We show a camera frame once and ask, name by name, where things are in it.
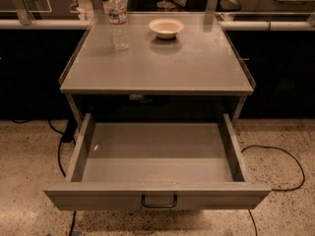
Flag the grey top drawer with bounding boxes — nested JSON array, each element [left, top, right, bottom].
[[44, 115, 271, 210]]

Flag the grey metal cabinet table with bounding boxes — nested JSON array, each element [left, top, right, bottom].
[[60, 0, 255, 120]]

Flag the white paper bowl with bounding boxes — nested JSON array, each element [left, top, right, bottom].
[[149, 18, 184, 39]]

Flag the plastic cup with straw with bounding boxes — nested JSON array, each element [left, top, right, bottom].
[[157, 0, 173, 12]]

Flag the clear plastic water bottle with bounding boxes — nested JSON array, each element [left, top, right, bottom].
[[108, 0, 129, 50]]

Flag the black cable left floor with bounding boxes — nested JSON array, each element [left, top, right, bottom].
[[9, 118, 78, 236]]

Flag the black cable floor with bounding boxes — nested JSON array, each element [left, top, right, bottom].
[[9, 118, 78, 236], [241, 144, 306, 236]]

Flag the black cable right floor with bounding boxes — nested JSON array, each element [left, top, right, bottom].
[[241, 144, 306, 236]]

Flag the white horizontal rail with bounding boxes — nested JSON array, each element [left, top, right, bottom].
[[0, 20, 315, 31]]

